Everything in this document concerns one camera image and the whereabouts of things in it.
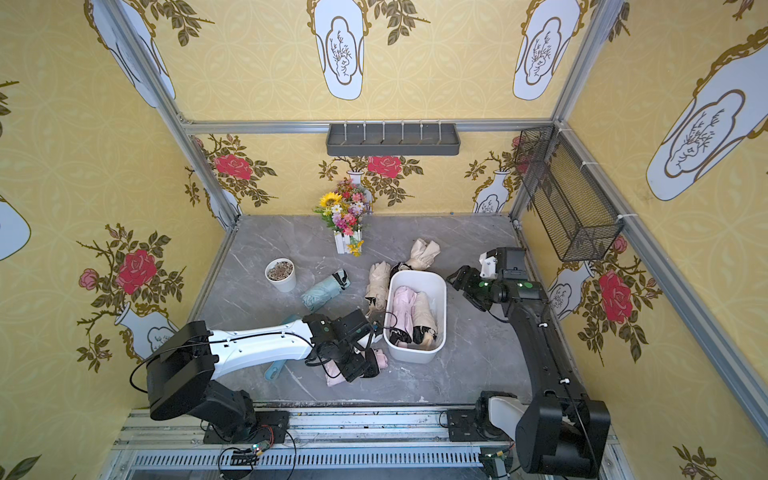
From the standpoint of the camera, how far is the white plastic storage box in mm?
847

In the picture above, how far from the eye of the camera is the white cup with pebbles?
37.9 inches

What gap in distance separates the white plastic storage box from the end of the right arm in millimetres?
76

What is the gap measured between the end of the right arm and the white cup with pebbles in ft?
1.72

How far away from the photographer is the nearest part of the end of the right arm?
685 mm

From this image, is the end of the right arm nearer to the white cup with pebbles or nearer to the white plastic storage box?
the white plastic storage box

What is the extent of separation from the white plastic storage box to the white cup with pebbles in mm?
343
